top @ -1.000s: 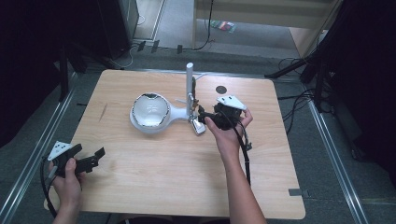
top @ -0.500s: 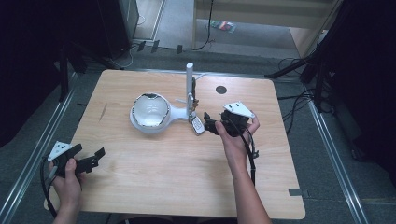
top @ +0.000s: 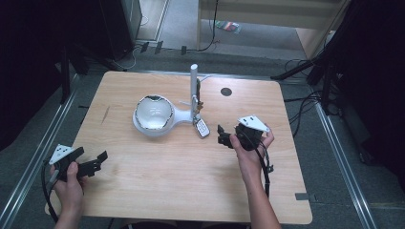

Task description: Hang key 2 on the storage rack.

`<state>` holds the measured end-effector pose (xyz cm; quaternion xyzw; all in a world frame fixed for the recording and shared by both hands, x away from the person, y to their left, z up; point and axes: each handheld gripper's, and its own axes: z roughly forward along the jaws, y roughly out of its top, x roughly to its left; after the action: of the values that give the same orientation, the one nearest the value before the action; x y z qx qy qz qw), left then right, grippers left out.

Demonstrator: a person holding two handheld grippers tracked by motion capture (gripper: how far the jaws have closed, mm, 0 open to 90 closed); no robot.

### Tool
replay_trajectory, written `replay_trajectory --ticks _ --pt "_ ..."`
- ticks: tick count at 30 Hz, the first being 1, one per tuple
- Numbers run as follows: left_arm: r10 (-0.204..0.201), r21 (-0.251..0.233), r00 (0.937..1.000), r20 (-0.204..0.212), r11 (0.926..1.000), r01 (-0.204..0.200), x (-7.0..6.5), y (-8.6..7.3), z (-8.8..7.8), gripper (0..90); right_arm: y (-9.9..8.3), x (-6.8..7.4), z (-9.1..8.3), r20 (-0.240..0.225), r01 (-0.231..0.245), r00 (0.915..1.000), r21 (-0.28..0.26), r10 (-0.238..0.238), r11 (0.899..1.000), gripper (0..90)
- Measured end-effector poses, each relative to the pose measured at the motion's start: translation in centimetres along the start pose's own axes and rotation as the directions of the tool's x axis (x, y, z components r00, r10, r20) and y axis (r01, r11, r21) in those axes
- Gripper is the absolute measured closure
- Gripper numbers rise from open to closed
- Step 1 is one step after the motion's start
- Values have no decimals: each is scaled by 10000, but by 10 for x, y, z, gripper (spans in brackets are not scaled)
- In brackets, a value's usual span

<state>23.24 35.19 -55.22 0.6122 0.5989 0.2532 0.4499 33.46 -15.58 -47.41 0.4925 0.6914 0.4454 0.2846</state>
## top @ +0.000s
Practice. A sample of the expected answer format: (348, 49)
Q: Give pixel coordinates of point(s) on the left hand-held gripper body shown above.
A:
(66, 159)

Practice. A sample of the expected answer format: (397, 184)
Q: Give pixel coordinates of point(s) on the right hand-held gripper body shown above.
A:
(250, 133)

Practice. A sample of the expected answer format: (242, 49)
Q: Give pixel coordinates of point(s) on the silver car key with fob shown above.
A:
(202, 128)

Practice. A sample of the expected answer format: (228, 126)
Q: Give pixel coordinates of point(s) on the white key holder stand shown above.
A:
(193, 95)

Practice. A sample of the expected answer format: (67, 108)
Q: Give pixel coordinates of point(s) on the person's right hand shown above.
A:
(251, 162)

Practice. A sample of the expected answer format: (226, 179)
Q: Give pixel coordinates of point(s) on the person's left hand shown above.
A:
(70, 194)

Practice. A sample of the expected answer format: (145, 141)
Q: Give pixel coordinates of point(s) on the round black table grommet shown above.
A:
(226, 92)

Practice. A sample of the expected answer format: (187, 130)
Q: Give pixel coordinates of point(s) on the white bowl with dark rim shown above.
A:
(154, 113)

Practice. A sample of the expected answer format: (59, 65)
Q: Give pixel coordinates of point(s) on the grey tape strip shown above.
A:
(302, 196)

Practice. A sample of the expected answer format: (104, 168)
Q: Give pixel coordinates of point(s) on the black stand legs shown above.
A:
(299, 68)

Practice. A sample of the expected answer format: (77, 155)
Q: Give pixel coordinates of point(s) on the colourful packet on floor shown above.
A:
(228, 26)

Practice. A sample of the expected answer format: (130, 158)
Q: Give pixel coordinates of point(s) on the light wooden shelf unit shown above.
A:
(270, 14)

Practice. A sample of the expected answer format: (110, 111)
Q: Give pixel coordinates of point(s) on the black cabinet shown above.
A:
(119, 25)

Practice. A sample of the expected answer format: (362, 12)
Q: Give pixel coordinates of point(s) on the metal floor rail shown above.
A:
(347, 178)
(35, 159)

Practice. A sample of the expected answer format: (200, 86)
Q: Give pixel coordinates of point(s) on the black upright post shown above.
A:
(65, 76)

